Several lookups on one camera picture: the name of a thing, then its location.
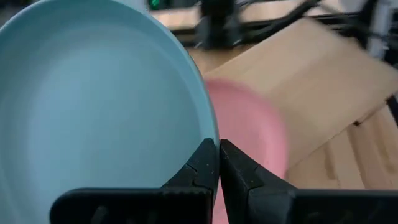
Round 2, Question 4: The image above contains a blue plate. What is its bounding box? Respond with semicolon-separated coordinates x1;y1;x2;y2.
0;0;220;224

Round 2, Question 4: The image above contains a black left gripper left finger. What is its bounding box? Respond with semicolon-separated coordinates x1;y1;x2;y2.
49;138;220;224

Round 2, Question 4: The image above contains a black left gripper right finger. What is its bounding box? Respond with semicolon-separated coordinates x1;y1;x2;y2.
219;139;398;224

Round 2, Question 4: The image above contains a pink plate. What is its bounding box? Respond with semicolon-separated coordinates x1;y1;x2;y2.
205;79;289;224

